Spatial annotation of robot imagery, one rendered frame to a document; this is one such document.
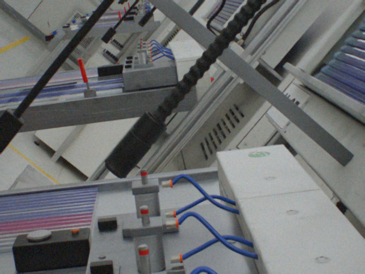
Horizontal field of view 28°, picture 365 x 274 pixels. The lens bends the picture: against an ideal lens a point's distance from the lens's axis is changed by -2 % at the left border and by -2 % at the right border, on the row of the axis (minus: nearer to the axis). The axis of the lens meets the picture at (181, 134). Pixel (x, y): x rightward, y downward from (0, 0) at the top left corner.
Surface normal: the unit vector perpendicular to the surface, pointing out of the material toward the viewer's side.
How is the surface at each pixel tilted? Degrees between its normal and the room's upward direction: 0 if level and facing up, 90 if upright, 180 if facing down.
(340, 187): 90
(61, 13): 90
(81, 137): 90
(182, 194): 46
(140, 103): 90
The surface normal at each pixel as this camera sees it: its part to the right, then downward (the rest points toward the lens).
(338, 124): -0.76, -0.62
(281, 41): 0.05, 0.20
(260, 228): -0.11, -0.97
